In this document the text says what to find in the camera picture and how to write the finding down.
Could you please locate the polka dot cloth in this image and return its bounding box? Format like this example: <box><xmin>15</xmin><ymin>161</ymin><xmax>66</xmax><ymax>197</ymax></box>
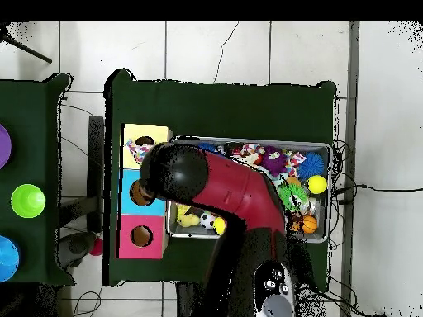
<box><xmin>239</xmin><ymin>143</ymin><xmax>266</xmax><ymax>158</ymax></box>
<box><xmin>126</xmin><ymin>138</ymin><xmax>156</xmax><ymax>165</ymax></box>
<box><xmin>283</xmin><ymin>149</ymin><xmax>307</xmax><ymax>177</ymax></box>

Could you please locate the purple bowl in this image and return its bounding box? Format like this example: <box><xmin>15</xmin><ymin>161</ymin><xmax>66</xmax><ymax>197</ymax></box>
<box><xmin>0</xmin><ymin>123</ymin><xmax>13</xmax><ymax>170</ymax></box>

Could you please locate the green spiky toy with eyes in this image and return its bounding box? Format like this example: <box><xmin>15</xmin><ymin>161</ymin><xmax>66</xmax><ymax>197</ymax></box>
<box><xmin>277</xmin><ymin>183</ymin><xmax>309</xmax><ymax>212</ymax></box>

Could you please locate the dark green tablecloth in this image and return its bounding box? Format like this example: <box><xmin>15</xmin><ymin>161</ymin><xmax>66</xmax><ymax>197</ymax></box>
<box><xmin>0</xmin><ymin>73</ymin><xmax>75</xmax><ymax>286</ymax></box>
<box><xmin>102</xmin><ymin>68</ymin><xmax>338</xmax><ymax>291</ymax></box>

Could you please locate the small red ball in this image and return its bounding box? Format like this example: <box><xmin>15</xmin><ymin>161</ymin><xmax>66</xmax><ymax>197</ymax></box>
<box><xmin>88</xmin><ymin>237</ymin><xmax>104</xmax><ymax>257</ymax></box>

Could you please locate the purple spiky monster toy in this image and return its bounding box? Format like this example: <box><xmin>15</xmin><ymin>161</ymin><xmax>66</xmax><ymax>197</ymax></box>
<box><xmin>260</xmin><ymin>145</ymin><xmax>288</xmax><ymax>177</ymax></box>

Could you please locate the wooden three-hole box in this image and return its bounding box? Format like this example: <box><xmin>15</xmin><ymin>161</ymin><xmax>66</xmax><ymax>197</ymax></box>
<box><xmin>115</xmin><ymin>123</ymin><xmax>173</xmax><ymax>259</ymax></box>

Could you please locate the yellow ball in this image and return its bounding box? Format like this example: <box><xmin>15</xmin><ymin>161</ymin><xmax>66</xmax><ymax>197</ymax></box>
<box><xmin>307</xmin><ymin>174</ymin><xmax>328</xmax><ymax>195</ymax></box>
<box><xmin>213</xmin><ymin>216</ymin><xmax>228</xmax><ymax>236</ymax></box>

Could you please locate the orange toy basketball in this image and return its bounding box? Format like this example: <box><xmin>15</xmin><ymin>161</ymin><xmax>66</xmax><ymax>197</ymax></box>
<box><xmin>298</xmin><ymin>215</ymin><xmax>319</xmax><ymax>234</ymax></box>

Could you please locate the blue bowl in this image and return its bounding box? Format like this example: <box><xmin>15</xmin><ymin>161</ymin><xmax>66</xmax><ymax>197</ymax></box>
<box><xmin>0</xmin><ymin>234</ymin><xmax>21</xmax><ymax>283</ymax></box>

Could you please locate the black power cable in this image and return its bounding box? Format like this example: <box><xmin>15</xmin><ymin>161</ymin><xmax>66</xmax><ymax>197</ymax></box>
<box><xmin>333</xmin><ymin>182</ymin><xmax>423</xmax><ymax>204</ymax></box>

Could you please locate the black tripod leg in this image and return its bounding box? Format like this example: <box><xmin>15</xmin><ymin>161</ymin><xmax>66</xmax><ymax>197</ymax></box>
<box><xmin>0</xmin><ymin>32</ymin><xmax>53</xmax><ymax>64</ymax></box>

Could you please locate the grey rounded base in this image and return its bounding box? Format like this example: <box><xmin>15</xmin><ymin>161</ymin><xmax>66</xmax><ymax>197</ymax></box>
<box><xmin>58</xmin><ymin>231</ymin><xmax>97</xmax><ymax>268</ymax></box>

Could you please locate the shallow silver mesh bin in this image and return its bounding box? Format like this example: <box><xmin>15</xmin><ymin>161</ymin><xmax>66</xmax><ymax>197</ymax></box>
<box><xmin>166</xmin><ymin>135</ymin><xmax>332</xmax><ymax>244</ymax></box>

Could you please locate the lime green bowl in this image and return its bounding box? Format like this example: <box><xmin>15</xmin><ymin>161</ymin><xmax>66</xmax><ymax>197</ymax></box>
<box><xmin>10</xmin><ymin>183</ymin><xmax>46</xmax><ymax>220</ymax></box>

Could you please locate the small soccer ball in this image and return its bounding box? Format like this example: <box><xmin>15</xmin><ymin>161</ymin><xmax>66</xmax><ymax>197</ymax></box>
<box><xmin>199</xmin><ymin>211</ymin><xmax>216</xmax><ymax>231</ymax></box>

